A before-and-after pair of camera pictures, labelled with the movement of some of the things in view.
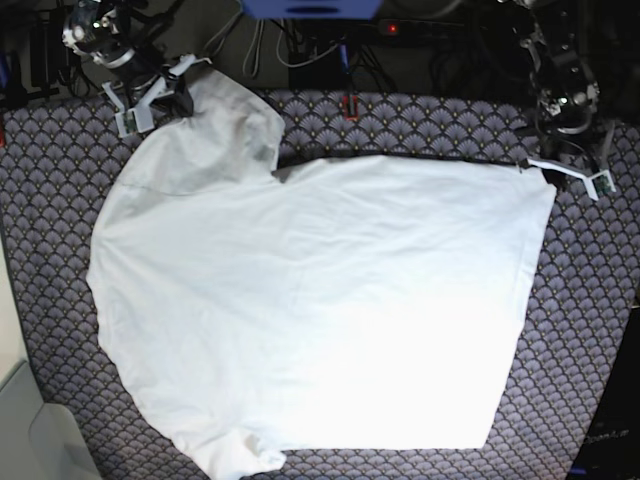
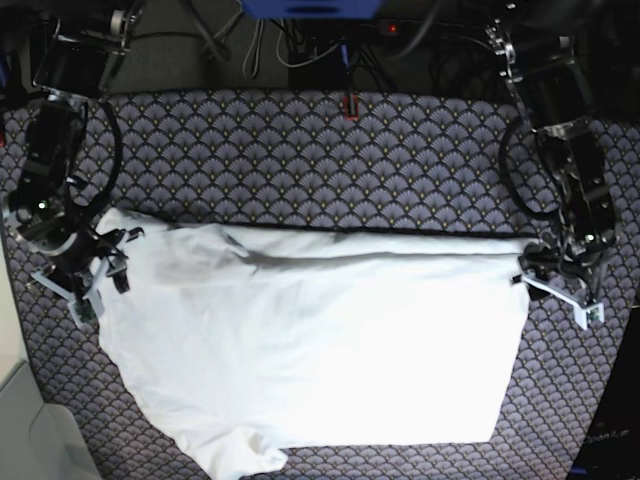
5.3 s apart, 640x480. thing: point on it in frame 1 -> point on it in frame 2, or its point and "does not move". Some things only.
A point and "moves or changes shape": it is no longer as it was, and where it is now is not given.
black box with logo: [612, 449] does not move
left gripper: [137, 65] -> [74, 261]
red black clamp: [351, 108] does not move
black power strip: [419, 28] does not move
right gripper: [586, 143] -> [581, 263]
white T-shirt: [343, 303] moves or changes shape
